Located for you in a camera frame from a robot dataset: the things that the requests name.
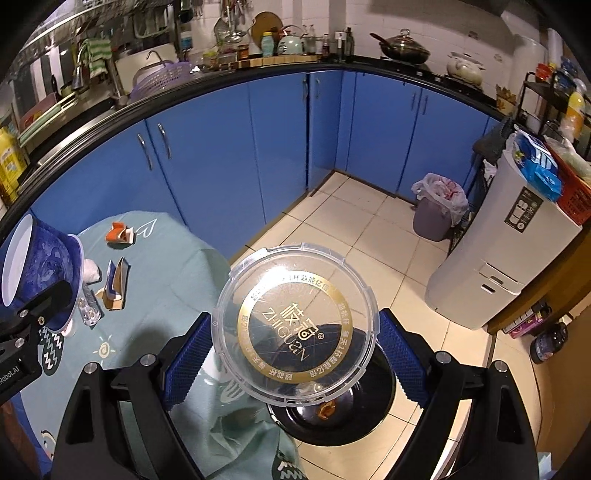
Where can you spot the clear round plastic lid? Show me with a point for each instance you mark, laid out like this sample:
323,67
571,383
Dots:
295,325

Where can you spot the dark bottle on floor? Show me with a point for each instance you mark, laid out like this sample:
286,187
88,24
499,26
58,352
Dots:
549,343

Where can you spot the blue paper cup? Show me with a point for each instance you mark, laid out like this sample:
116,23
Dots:
38,256

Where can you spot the mint green kettle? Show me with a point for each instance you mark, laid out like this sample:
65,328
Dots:
290,42

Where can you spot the white ceramic pot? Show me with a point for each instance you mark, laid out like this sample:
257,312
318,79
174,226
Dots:
464,67

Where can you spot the blue snack bags on appliance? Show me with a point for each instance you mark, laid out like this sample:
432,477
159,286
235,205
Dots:
536,164

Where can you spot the white tissue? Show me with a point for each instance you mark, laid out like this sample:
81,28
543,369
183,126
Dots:
90,272

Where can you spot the black metal shelf rack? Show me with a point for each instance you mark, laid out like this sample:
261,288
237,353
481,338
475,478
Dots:
543,101

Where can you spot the purple plastic colander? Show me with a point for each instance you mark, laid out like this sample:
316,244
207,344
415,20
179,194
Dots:
158,76

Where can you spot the clear blister pack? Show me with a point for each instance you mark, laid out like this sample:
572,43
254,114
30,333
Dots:
88,307

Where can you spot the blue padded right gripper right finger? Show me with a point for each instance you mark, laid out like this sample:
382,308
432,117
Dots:
405,362

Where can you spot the black round trash can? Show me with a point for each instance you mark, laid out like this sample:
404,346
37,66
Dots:
349,417

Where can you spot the white tall appliance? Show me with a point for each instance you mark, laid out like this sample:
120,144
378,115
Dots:
515,235

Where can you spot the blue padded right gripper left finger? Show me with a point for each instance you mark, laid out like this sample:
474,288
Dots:
183,360

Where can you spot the yellow detergent bottle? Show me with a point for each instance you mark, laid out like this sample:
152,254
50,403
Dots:
13,164

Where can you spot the grey bin with white bag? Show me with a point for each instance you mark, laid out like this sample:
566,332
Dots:
442,203

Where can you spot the black wok with glass lid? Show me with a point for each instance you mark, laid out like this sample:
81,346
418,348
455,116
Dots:
403,48

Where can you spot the teal printed tablecloth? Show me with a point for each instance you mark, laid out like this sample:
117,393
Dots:
173,277

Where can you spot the green striped hanging towel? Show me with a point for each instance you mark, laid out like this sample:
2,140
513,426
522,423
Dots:
97,55

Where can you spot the orange white carton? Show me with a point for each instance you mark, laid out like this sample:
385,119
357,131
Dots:
120,234

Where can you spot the red plastic basket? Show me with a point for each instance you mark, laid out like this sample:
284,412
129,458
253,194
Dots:
575,200

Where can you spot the round wooden cutting board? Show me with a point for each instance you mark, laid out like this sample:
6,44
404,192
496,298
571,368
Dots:
265,21

